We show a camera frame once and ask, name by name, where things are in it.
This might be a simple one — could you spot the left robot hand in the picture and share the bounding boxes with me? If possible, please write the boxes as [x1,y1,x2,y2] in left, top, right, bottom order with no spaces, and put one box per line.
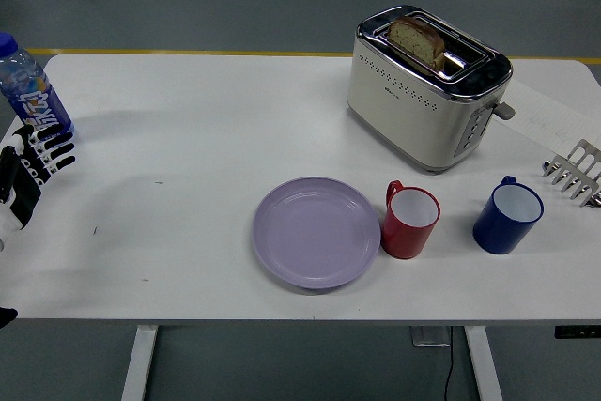
[0,124,78,253]

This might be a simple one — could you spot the purple round plate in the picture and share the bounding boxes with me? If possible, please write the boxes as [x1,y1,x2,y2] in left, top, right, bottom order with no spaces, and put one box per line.
[251,176,382,291]

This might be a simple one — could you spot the blue drink bottle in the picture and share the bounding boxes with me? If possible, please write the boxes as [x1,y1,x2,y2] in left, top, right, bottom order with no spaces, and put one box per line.
[0,32,76,140]

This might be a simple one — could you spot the white table leg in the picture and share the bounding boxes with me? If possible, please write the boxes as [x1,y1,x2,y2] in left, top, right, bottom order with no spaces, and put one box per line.
[464,325,504,401]
[120,325,159,401]

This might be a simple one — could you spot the cream and chrome toaster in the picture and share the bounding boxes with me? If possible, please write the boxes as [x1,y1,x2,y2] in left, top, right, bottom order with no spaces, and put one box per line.
[346,5,516,176]

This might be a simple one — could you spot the red mug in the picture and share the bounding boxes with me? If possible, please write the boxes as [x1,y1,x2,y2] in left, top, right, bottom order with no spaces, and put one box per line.
[379,179,442,261]

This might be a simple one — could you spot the bread slice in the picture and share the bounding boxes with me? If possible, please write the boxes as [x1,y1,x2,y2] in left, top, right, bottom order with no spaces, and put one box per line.
[385,15,446,71]

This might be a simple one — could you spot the grey power box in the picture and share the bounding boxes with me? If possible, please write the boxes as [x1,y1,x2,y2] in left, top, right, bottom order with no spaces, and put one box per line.
[411,326,454,348]

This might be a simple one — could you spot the blue mug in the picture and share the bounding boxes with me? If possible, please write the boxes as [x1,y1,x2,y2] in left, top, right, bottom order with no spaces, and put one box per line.
[471,176,546,256]

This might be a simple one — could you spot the white paper sheet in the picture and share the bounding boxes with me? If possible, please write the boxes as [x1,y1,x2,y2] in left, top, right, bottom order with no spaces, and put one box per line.
[491,77,601,154]

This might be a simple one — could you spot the metal toast tongs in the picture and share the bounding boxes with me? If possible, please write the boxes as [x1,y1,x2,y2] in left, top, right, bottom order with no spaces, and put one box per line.
[541,138,601,208]

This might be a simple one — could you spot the black table control panel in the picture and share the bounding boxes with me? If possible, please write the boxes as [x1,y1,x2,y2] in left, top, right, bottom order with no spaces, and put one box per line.
[553,324,601,341]

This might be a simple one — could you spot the black power cable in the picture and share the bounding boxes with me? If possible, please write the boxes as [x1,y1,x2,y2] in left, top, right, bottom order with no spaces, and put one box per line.
[442,344,456,401]

